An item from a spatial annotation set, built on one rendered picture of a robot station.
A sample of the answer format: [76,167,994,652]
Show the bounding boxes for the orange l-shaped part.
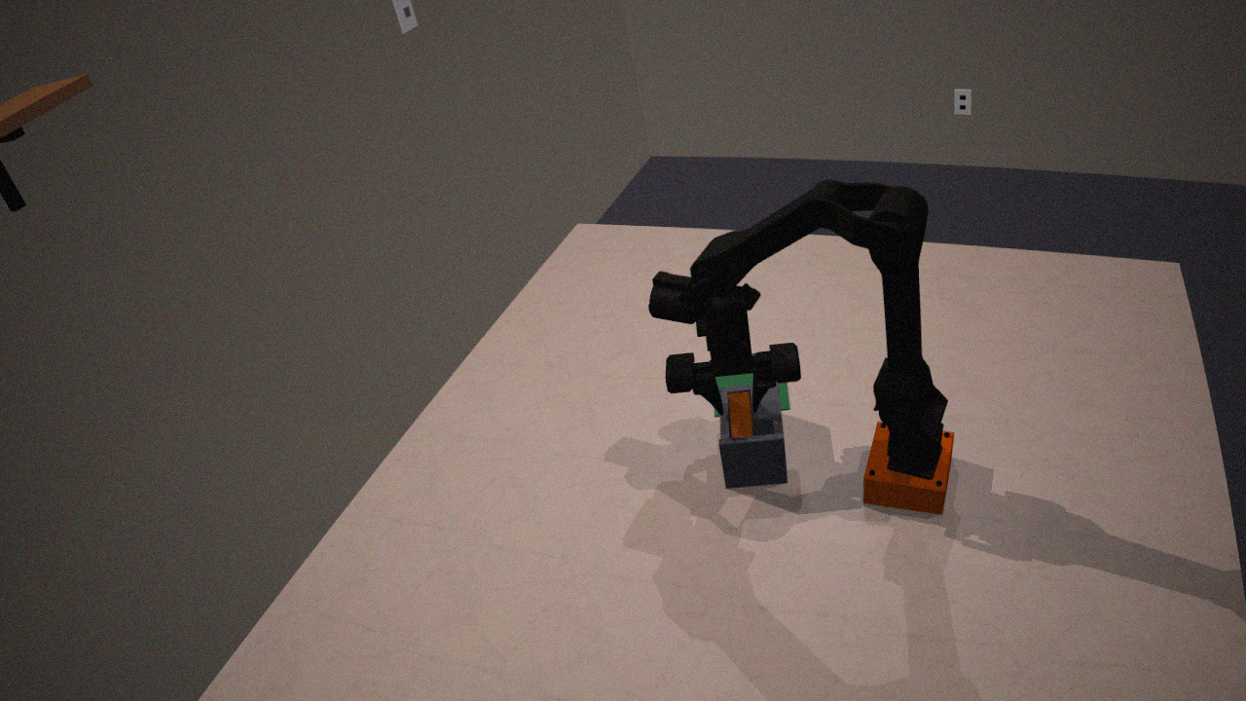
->
[728,392,753,438]

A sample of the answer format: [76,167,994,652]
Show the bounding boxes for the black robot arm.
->
[648,179,948,481]

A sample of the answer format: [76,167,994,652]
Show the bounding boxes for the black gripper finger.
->
[753,374,776,412]
[693,377,723,416]

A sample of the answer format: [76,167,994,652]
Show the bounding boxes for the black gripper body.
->
[667,327,801,393]

